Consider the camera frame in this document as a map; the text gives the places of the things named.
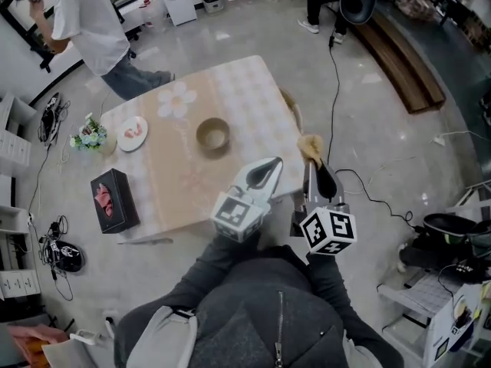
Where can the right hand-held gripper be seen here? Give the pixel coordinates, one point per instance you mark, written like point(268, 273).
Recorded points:
point(330, 232)

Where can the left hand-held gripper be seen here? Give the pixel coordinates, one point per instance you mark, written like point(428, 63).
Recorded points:
point(236, 215)

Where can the beige cleaning cloth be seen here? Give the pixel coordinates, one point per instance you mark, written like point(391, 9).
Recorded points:
point(310, 146)

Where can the brown bowl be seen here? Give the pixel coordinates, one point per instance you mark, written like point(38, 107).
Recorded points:
point(213, 136)

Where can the person's right forearm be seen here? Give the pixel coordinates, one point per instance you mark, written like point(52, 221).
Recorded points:
point(328, 286)

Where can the person's left forearm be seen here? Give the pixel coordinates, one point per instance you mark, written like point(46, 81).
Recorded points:
point(215, 270)

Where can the table with checked tablecloth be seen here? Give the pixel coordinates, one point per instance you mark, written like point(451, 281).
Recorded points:
point(172, 182)

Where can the tan wicker chair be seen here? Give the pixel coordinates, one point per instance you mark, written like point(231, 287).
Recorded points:
point(293, 107)

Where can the black roll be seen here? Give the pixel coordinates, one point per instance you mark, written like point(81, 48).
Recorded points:
point(426, 257)

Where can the white adapter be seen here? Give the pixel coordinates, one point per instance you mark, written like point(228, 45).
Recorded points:
point(439, 141)

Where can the pink toy shrimp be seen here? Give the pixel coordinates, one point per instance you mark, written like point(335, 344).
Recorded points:
point(128, 133)
point(138, 129)

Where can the white plate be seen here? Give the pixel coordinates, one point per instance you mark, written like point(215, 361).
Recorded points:
point(130, 144)

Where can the black and green device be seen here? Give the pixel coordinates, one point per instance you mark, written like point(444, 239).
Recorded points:
point(452, 228)

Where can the person's grey jacket torso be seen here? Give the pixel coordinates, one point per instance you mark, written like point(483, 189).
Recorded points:
point(245, 320)

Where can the black tissue box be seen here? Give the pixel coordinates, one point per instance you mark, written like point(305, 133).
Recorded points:
point(119, 209)

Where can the brown wooden bench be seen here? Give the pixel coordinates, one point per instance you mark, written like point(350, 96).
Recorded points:
point(403, 67)

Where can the white grid top table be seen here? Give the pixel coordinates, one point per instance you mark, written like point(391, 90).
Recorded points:
point(426, 293)

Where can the pink tissue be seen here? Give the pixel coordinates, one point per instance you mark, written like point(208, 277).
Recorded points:
point(104, 199)

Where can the flower bouquet in cream pot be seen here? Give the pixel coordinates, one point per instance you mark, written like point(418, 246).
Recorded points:
point(90, 138)

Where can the white cardboard box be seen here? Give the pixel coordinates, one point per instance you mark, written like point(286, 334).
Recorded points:
point(441, 328)

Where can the white bin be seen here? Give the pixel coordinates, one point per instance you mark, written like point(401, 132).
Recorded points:
point(213, 3)

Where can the long black and white device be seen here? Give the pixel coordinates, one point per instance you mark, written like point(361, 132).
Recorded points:
point(51, 117)

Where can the white desk with drawers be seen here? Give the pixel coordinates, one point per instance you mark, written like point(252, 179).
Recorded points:
point(15, 144)

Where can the small white desk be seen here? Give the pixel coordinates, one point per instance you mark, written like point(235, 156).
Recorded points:
point(15, 278)

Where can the pink cloth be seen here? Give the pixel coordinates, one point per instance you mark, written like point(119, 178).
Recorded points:
point(34, 339)

